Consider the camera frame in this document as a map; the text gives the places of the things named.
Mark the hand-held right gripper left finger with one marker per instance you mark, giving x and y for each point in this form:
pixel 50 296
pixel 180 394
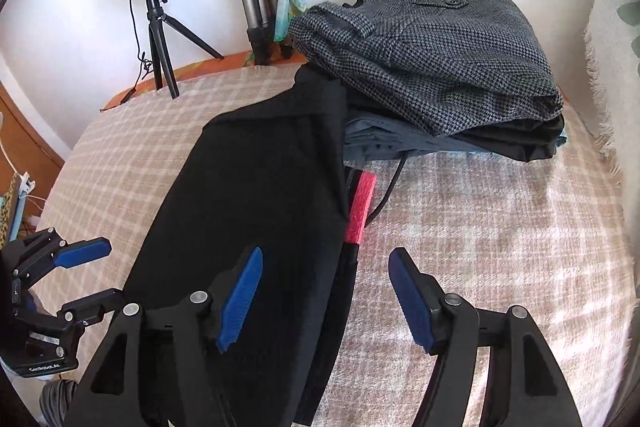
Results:
pixel 240 302

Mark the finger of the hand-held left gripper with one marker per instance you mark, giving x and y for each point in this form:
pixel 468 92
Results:
pixel 90 304
pixel 85 252

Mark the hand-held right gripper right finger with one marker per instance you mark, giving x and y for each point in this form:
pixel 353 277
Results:
pixel 410 297

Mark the black pants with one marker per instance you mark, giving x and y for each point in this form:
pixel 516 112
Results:
pixel 260 187
pixel 515 142

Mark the folded black pants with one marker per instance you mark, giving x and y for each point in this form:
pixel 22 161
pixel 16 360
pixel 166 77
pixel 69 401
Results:
pixel 515 142

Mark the folded grey tweed pants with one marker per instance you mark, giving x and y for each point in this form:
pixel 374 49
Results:
pixel 450 57

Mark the leopard print cushion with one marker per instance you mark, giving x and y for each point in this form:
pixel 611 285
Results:
pixel 4 222

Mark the beige checked bed blanket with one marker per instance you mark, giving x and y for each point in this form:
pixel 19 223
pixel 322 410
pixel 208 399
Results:
pixel 475 217

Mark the dark folded garments stack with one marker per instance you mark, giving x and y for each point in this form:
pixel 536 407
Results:
pixel 370 137

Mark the small black tripod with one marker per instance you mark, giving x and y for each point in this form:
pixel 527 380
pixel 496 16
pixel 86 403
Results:
pixel 160 42

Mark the green white patterned cushion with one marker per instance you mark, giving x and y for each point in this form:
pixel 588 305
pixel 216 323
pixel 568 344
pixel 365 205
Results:
pixel 615 57

